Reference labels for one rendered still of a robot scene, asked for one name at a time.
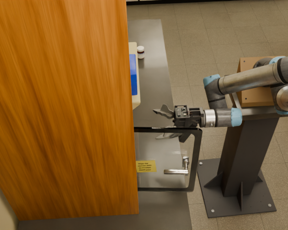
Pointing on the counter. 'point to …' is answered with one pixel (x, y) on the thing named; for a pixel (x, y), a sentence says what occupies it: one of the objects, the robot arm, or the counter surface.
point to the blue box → (133, 74)
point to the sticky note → (146, 166)
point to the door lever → (178, 170)
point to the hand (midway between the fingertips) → (153, 124)
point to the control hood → (136, 75)
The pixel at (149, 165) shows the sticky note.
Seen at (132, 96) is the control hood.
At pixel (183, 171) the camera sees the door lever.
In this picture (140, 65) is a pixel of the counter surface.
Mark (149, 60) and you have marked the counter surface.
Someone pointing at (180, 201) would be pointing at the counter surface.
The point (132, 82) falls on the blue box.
